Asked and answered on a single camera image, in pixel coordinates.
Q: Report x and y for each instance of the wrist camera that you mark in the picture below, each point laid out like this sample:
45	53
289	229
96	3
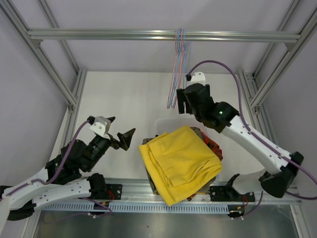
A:
99	125
196	77

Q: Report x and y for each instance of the aluminium frame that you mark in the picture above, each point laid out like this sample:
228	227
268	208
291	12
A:
301	18
71	97

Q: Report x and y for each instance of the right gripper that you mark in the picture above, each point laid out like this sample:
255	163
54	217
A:
181	98

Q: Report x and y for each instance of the blue hanger with camo trousers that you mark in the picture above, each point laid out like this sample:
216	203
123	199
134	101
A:
176	72

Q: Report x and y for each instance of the right aluminium frame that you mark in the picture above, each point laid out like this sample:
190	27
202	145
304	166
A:
301	18

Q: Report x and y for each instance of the pink wire hanger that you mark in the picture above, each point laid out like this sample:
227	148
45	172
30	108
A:
176	41

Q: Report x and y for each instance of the blue hanger with orange trousers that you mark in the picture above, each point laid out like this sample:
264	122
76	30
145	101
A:
178	69

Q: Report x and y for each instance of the white plastic basket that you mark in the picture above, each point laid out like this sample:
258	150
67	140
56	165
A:
170	125

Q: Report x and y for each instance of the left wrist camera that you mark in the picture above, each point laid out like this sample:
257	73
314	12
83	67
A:
99	125

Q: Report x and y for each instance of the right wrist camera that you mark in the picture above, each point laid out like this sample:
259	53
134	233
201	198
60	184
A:
196	77

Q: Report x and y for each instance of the orange brown camouflage trousers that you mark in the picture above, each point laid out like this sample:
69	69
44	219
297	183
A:
216	149

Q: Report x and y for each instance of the grey yellow camouflage trousers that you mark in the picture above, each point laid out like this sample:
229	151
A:
146	141

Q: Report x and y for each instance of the white slotted cable duct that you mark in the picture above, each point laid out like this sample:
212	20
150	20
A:
182	208

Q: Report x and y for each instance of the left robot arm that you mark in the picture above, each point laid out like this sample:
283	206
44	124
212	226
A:
61	178

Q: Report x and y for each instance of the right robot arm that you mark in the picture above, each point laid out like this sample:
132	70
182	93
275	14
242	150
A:
280	166

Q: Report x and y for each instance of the left aluminium frame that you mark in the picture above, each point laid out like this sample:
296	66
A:
71	97

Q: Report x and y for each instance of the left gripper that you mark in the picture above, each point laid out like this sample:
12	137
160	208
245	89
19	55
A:
125	139

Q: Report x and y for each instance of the aluminium hanging rail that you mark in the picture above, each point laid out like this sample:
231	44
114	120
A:
162	35

